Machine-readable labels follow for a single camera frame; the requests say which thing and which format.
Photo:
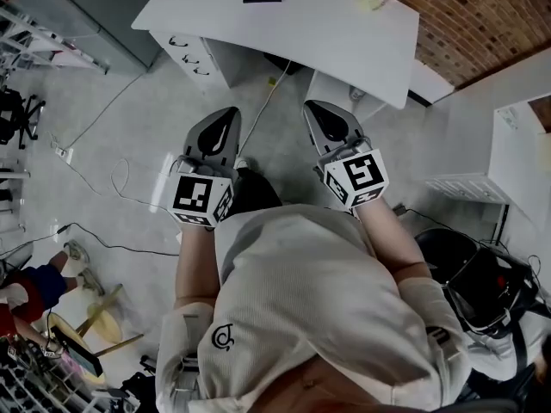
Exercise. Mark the person's white shoe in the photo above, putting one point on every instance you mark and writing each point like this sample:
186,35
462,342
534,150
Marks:
242,163

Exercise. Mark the white power strip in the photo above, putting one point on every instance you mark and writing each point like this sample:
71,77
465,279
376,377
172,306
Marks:
64,154

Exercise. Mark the grey metal cabinet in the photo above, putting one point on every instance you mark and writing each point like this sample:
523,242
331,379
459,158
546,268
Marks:
112,20

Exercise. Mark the person's black trousers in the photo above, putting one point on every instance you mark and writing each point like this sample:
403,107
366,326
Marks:
256,192

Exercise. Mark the round wooden stool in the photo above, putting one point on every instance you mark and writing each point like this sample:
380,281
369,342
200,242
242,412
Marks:
105,321

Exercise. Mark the white desk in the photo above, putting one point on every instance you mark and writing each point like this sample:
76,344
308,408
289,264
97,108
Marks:
310,28

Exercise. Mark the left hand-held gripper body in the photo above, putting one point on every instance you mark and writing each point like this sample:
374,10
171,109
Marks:
196,194

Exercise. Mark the white shelf unit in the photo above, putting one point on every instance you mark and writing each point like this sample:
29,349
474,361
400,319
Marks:
516,153

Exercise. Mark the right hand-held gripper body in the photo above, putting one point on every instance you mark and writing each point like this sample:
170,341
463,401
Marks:
359,174

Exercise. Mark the person's right forearm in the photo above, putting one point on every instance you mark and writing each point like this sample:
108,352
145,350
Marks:
389,239

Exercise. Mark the person's white shirt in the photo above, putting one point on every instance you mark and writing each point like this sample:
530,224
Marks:
310,299

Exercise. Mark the black chair with bag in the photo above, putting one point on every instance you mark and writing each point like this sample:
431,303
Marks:
478,282

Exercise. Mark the person's left forearm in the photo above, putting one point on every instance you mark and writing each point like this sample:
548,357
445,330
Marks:
196,265

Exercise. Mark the black office chair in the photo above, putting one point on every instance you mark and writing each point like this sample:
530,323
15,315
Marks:
17,114

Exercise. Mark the white desk pedestal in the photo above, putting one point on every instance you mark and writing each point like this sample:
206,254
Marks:
340,95

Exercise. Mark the black tablet screen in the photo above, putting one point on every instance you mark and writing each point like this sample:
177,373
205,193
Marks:
79,353

